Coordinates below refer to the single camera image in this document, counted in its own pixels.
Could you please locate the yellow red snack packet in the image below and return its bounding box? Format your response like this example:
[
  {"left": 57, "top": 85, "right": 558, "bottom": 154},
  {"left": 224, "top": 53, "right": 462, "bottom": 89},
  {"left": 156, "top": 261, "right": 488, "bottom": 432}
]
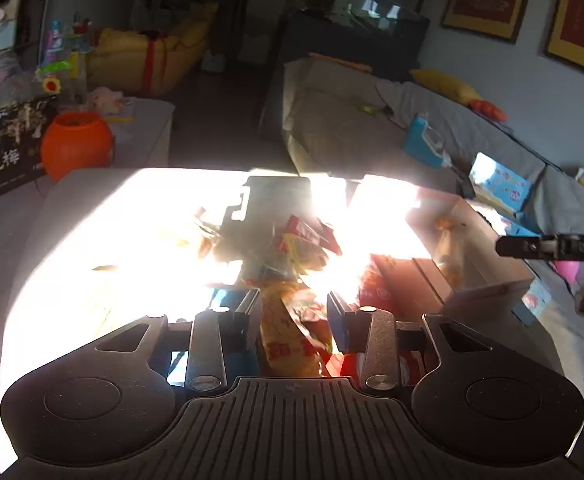
[{"left": 249, "top": 214, "right": 342, "bottom": 378}]

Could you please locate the pink egg toy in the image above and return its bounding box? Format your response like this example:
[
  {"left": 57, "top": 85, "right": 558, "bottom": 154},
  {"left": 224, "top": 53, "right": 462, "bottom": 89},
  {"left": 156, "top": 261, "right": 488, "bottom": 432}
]
[{"left": 552, "top": 261, "right": 584, "bottom": 286}]

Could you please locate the small sticker card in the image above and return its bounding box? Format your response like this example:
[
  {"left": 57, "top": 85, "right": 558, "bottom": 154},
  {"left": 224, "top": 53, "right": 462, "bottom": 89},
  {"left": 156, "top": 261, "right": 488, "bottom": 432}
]
[{"left": 512, "top": 278, "right": 553, "bottom": 326}]

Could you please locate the pink cardboard storage box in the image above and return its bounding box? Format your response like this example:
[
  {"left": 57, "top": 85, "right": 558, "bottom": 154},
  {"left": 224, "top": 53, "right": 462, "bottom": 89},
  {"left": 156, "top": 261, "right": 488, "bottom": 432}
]
[{"left": 346, "top": 176, "right": 534, "bottom": 322}]

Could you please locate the orange plush toy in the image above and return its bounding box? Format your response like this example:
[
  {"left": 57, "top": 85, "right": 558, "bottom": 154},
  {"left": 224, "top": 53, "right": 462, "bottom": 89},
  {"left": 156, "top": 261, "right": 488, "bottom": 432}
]
[{"left": 468, "top": 99, "right": 508, "bottom": 122}]

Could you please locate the blue toy case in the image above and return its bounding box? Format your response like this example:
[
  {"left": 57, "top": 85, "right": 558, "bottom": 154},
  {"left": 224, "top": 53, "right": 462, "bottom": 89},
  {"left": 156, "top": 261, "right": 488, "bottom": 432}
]
[{"left": 403, "top": 114, "right": 452, "bottom": 168}]

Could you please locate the white side table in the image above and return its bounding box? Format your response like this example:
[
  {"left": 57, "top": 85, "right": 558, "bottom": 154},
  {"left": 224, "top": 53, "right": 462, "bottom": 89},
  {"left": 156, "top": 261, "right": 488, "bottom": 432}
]
[{"left": 102, "top": 98, "right": 175, "bottom": 169}]

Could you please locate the grey sofa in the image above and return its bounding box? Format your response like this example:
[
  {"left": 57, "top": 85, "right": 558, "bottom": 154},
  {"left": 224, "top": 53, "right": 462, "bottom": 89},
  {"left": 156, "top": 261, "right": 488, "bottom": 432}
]
[{"left": 279, "top": 58, "right": 584, "bottom": 382}]

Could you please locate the yellow pillow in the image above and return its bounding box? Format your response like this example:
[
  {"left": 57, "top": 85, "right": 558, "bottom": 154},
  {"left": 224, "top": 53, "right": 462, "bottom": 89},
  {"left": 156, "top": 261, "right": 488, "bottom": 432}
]
[{"left": 410, "top": 68, "right": 482, "bottom": 106}]

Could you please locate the orange pumpkin bucket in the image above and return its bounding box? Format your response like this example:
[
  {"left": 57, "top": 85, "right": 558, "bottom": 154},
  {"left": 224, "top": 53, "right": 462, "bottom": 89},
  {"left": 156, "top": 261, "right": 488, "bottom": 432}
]
[{"left": 40, "top": 112, "right": 114, "bottom": 181}]

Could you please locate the yellow armchair with red ribbon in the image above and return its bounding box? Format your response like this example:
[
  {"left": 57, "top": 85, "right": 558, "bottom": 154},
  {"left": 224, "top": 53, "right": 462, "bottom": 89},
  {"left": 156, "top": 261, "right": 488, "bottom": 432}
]
[{"left": 87, "top": 16, "right": 211, "bottom": 96}]

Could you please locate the black plum snack box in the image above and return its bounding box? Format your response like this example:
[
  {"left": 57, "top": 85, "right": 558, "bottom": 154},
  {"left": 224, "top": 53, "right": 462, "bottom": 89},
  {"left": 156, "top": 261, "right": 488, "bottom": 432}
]
[{"left": 0, "top": 96, "right": 58, "bottom": 196}]

